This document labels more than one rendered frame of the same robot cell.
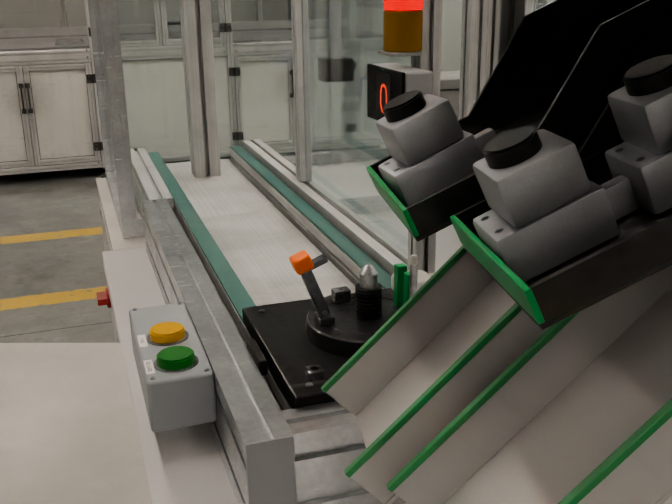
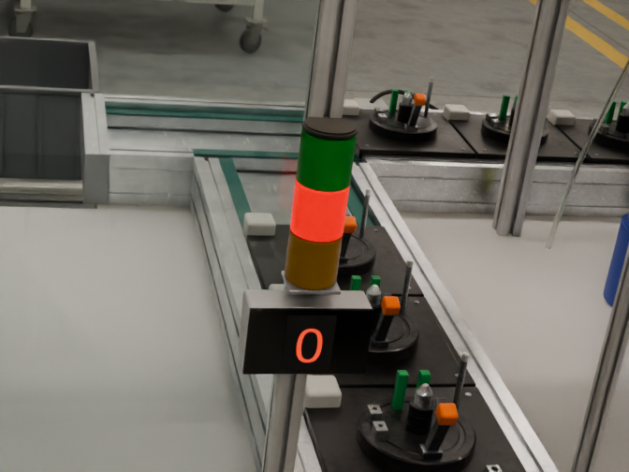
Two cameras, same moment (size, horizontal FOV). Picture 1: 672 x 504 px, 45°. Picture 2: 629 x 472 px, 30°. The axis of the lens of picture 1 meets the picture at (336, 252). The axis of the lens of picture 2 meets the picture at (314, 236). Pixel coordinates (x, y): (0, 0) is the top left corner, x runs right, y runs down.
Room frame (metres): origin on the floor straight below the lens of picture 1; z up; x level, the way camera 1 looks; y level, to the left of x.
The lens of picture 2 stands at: (1.00, 0.91, 1.76)
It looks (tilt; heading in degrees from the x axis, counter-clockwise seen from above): 25 degrees down; 274
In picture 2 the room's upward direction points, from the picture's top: 7 degrees clockwise
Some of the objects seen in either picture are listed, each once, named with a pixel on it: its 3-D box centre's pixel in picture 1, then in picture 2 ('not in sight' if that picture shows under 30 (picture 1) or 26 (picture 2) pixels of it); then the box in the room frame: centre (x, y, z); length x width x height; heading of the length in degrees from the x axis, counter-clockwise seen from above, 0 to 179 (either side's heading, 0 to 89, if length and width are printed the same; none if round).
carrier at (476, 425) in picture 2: not in sight; (420, 411); (0.93, -0.28, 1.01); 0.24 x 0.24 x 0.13; 18
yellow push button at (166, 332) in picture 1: (167, 335); not in sight; (0.86, 0.20, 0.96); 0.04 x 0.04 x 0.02
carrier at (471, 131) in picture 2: not in sight; (517, 115); (0.77, -1.47, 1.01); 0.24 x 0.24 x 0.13; 18
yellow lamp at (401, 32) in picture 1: (403, 30); (313, 255); (1.07, -0.09, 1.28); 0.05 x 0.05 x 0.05
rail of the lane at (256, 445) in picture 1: (197, 307); not in sight; (1.06, 0.20, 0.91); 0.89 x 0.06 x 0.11; 18
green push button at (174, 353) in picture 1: (176, 361); not in sight; (0.80, 0.17, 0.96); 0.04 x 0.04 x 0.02
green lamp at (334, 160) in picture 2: not in sight; (326, 155); (1.07, -0.09, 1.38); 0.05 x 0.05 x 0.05
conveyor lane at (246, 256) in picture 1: (312, 288); not in sight; (1.14, 0.04, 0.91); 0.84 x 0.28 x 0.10; 18
